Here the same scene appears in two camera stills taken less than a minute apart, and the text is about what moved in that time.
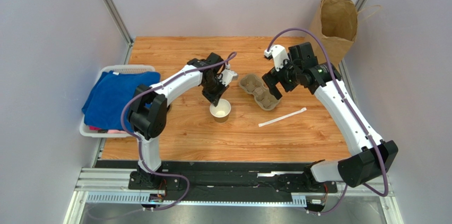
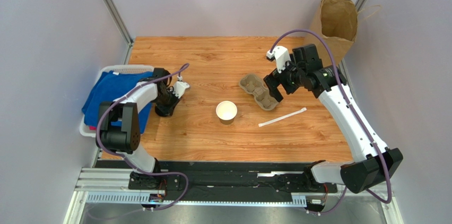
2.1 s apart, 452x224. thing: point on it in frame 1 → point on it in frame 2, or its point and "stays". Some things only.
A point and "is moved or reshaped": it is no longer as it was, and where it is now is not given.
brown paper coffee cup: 221,112 is moved or reshaped
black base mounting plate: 223,178 stays
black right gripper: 277,78 stays
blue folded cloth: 103,107 stays
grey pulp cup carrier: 253,85 stays
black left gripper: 214,98 → 175,100
